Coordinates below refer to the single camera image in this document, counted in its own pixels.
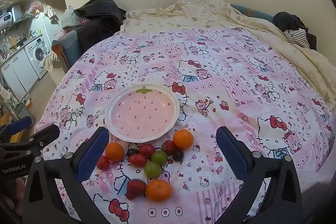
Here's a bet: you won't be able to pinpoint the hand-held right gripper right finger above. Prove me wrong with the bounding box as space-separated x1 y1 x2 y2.
215 126 302 224

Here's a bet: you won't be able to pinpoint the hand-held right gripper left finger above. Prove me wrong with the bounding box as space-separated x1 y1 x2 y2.
23 126 116 224

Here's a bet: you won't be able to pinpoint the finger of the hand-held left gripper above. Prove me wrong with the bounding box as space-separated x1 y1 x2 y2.
0 124 61 157
0 116 33 141

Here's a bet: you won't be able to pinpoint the red cherry tomato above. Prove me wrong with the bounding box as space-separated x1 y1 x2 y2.
139 144 156 159
129 153 148 168
97 155 111 171

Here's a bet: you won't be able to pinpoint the orange mandarin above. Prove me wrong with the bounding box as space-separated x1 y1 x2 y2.
105 142 125 162
173 129 194 150
145 179 173 202

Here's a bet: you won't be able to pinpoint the red strawberry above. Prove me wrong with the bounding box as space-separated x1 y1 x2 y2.
125 179 147 200
161 140 177 156

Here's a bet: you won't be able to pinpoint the white plastic plate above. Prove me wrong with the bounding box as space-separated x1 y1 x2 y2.
105 84 181 143

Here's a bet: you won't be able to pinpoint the person's left hand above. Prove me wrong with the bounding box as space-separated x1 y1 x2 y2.
9 177 27 216

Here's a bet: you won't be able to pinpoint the yellow wooden stool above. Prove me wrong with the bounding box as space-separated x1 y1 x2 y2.
0 111 29 144

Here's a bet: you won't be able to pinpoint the white kitchen cabinets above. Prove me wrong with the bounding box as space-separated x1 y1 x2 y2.
0 52 34 97

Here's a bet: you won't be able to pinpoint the white washing machine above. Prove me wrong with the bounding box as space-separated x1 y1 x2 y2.
24 35 51 79

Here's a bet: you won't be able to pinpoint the pink cartoon printed blanket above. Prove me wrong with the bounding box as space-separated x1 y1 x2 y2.
34 26 336 224

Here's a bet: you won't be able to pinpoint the grey range hood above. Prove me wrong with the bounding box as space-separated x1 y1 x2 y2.
12 14 34 25

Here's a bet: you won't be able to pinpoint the grey water heater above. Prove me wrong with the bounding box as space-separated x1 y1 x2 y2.
0 3 22 24

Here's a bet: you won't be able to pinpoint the hanging beige cloth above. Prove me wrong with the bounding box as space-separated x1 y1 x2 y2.
43 5 59 22

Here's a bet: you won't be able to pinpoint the white plastic bag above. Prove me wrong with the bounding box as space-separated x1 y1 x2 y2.
62 5 78 28

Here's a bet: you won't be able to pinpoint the pink plastic bag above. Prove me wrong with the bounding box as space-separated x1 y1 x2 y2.
29 0 44 15

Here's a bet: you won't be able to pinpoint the black jacket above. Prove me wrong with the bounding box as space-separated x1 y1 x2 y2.
74 0 127 50

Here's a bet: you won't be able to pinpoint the striped garment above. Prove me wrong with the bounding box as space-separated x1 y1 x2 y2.
283 28 311 49

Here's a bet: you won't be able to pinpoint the cream duvet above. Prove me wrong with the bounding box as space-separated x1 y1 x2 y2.
120 0 336 109

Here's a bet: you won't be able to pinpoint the teal bed edge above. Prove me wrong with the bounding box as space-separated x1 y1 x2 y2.
230 4 276 22

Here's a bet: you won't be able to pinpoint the striped folded clothes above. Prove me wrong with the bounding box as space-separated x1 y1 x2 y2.
272 12 318 51

